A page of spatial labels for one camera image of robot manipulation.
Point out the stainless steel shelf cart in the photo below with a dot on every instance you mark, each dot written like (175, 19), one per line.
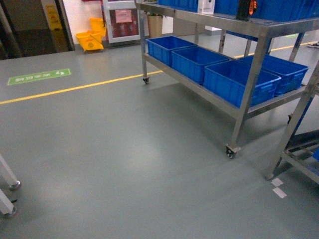
(260, 29)

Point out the blue bin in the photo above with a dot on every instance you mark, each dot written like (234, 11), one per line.
(291, 73)
(229, 79)
(191, 62)
(161, 48)

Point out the beige plant pot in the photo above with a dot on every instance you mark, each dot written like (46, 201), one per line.
(155, 25)

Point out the fire equipment cabinet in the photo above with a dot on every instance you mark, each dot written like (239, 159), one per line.
(122, 19)

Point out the yellow mop bucket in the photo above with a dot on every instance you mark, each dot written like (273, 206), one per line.
(91, 40)

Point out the yellow wet floor sign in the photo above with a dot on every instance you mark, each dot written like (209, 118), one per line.
(53, 17)

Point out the green floor sign sticker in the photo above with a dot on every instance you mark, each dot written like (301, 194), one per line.
(38, 76)

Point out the white table leg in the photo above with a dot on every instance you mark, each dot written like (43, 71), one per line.
(7, 209)
(8, 175)

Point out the white table leg front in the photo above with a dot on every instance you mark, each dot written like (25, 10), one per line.
(7, 209)

